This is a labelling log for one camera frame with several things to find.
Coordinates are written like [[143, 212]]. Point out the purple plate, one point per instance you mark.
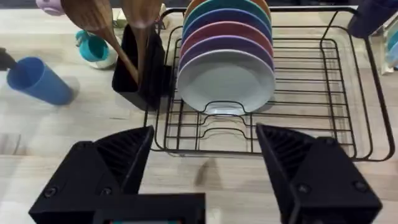
[[227, 43]]

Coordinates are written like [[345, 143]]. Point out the pink plate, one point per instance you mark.
[[227, 29]]

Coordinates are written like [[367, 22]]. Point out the blue plate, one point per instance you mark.
[[227, 17]]

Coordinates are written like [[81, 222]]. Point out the blue plastic cup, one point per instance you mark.
[[40, 82]]

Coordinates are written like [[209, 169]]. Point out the teal plate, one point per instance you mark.
[[227, 6]]

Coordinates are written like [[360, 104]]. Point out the wooden spoon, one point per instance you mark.
[[141, 15], [93, 18]]

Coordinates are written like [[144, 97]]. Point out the orange plate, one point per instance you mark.
[[264, 4]]

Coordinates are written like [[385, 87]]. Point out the teal cup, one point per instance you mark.
[[93, 48]]

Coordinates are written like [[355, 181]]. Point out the clear plastic container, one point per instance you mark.
[[388, 46]]

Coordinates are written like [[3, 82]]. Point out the black cutlery holder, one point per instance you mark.
[[149, 81]]

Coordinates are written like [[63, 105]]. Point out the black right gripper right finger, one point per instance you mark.
[[323, 183]]

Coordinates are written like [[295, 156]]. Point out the pink cup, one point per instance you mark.
[[49, 6]]

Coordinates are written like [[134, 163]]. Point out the pale grey plate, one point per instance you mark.
[[227, 81]]

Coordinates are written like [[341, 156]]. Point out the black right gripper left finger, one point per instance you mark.
[[93, 174]]

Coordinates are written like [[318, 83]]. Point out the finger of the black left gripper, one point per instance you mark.
[[5, 60]]

